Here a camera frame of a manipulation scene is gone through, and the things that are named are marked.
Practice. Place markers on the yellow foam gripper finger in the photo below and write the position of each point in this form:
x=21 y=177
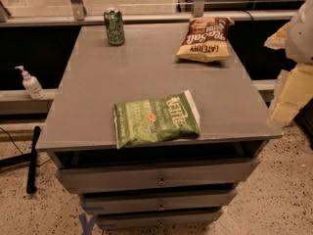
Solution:
x=278 y=39
x=293 y=90

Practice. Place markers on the grey metal railing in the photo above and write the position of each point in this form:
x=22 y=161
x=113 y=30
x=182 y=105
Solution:
x=84 y=12

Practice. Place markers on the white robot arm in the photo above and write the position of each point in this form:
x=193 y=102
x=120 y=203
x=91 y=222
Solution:
x=299 y=41

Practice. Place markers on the black stand leg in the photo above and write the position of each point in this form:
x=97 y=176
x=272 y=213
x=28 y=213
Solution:
x=30 y=158

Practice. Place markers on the grey drawer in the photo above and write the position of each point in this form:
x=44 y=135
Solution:
x=152 y=176
x=156 y=218
x=159 y=202

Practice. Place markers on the green jalapeno chip bag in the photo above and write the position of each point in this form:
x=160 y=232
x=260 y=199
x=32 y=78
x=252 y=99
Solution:
x=156 y=120

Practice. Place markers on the top grey drawer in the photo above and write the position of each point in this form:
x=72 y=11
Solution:
x=152 y=176

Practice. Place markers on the middle grey drawer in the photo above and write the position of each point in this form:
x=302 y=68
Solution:
x=159 y=202

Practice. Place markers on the grey drawer cabinet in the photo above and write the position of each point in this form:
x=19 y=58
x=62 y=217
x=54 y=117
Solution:
x=79 y=131

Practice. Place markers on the green soda can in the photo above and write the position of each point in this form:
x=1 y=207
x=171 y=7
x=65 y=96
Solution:
x=114 y=26

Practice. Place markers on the bottom grey drawer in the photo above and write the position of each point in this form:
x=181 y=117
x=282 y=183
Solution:
x=156 y=218

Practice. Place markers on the white pump bottle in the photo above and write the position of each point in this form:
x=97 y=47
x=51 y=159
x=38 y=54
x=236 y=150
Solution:
x=31 y=84

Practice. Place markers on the brown sea salt chip bag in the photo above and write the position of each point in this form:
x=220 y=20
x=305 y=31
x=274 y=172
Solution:
x=206 y=40

